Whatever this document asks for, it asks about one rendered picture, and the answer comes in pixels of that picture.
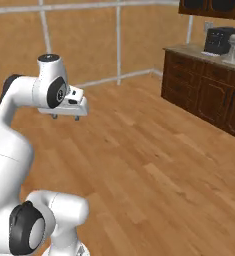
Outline black coffee machine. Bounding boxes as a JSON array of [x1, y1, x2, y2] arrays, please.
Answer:
[[203, 26, 235, 56]]

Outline dark wood base cupboards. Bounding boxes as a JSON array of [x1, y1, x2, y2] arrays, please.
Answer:
[[160, 47, 235, 143]]

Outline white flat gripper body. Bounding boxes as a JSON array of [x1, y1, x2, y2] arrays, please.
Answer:
[[37, 96, 90, 117]]

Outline white wall socket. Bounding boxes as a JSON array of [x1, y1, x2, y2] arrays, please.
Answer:
[[203, 21, 214, 33]]

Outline dark wood wall cupboards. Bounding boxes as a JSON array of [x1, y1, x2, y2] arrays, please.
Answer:
[[177, 0, 235, 22]]

